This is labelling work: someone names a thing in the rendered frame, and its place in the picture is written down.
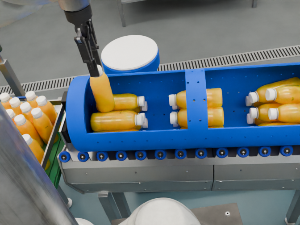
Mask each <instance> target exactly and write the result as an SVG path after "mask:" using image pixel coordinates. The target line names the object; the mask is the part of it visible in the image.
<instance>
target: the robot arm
mask: <svg viewBox="0 0 300 225"><path fill-rule="evenodd" d="M56 1H58V3H59V6H60V8H61V9H62V10H64V12H65V15H66V18H67V21H68V22H70V23H72V24H74V25H75V32H76V33H77V37H74V41H75V42H76V44H77V47H78V49H79V52H80V55H81V57H82V60H83V63H86V64H87V67H88V70H89V73H90V76H91V77H99V76H100V74H99V70H98V67H97V65H100V66H101V67H102V64H101V61H100V57H99V54H98V50H97V49H99V46H96V44H97V39H96V35H95V31H94V28H93V24H92V9H91V5H90V2H91V0H0V28H2V27H4V26H7V25H9V24H11V23H13V22H16V21H18V20H20V19H22V18H24V17H26V16H28V15H30V14H32V13H34V12H36V11H38V10H39V9H40V8H41V7H42V6H43V5H44V4H50V3H53V2H56ZM0 225H94V224H92V223H91V222H89V221H87V220H85V219H82V218H74V216H73V214H72V213H71V211H70V210H69V208H68V207H67V205H66V203H65V202H64V200H63V199H62V197H61V196H60V194H59V192H58V191H57V189H56V188H55V186H54V185H53V183H52V182H51V180H50V179H49V177H48V175H47V174H46V172H45V171H44V169H43V168H42V166H41V164H40V163H39V161H38V160H37V158H36V157H35V155H34V153H33V152H32V150H31V149H30V147H29V146H28V144H27V142H26V141H25V139H24V138H23V136H22V135H21V133H20V131H19V130H18V128H17V127H16V125H15V124H14V122H13V121H12V119H11V117H10V116H9V114H8V113H7V111H6V110H5V108H4V107H3V105H2V103H1V102H0ZM118 225H201V224H200V223H199V221H198V219H197V218H196V216H195V215H194V214H193V213H192V212H191V210H189V209H188V208H187V207H186V206H185V205H183V204H182V203H180V202H178V201H176V200H174V199H170V198H155V199H152V200H149V201H147V202H145V203H143V204H142V205H140V206H139V207H138V208H136V209H135V210H134V211H133V212H132V214H131V215H130V217H128V218H127V219H126V220H124V221H123V222H121V223H120V224H118Z"/></svg>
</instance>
